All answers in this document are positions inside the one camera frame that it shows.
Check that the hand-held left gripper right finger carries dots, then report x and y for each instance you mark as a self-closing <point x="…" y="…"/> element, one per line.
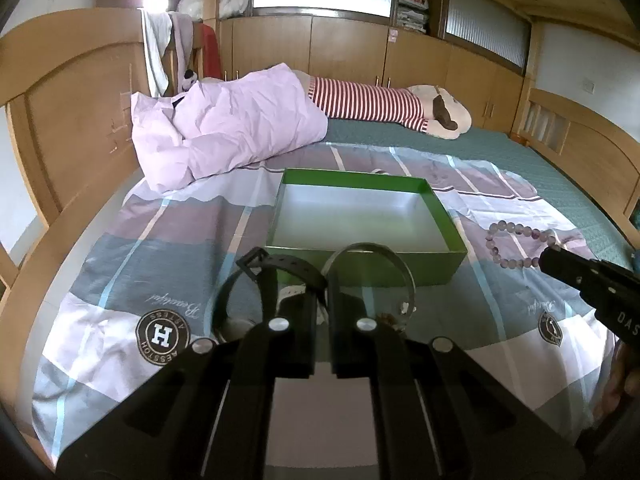
<point x="350" y="350"/>

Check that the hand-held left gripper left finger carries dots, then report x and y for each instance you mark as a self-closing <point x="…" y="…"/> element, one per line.
<point x="295" y="350"/>

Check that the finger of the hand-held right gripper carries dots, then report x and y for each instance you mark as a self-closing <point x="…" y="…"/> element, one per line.
<point x="562" y="262"/>

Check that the black wristwatch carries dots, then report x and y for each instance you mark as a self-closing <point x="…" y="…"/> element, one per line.
<point x="287" y="266"/>

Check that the green cardboard box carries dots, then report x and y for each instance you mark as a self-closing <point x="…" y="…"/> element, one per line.
<point x="360" y="220"/>

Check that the person's right hand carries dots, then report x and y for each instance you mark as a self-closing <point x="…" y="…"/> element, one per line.
<point x="620" y="390"/>

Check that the green bed mat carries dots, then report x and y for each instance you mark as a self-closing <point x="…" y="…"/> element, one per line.
<point x="540" y="160"/>

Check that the wooden footboard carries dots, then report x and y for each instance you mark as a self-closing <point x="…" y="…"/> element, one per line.
<point x="590" y="135"/>

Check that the striped printed bed sheet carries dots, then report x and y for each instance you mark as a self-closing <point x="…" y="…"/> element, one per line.
<point x="165" y="260"/>

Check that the pink quilt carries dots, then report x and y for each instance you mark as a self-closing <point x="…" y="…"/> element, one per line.
<point x="235" y="120"/>

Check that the large striped plush toy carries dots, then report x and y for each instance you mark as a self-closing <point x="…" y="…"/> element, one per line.
<point x="370" y="102"/>

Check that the narrow frosted glass window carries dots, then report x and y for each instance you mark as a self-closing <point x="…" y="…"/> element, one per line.
<point x="487" y="25"/>

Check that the small panda plush toy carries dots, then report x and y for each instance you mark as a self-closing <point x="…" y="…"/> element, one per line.
<point x="190" y="80"/>

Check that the stack of papers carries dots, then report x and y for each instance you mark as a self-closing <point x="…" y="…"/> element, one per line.
<point x="414" y="5"/>

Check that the red hanging garment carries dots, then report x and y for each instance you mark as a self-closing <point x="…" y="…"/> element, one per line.
<point x="212" y="52"/>

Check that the wooden headboard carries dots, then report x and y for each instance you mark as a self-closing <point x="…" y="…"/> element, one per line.
<point x="75" y="125"/>

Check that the grey hanging garment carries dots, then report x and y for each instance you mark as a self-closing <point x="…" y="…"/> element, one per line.
<point x="181" y="40"/>

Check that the white hanging towel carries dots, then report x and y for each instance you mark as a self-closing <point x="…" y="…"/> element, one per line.
<point x="152" y="50"/>

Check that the white wall switch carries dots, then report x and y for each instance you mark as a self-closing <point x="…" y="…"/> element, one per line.
<point x="589" y="86"/>

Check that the wooden wall cabinets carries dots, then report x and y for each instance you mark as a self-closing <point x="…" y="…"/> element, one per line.
<point x="345" y="50"/>

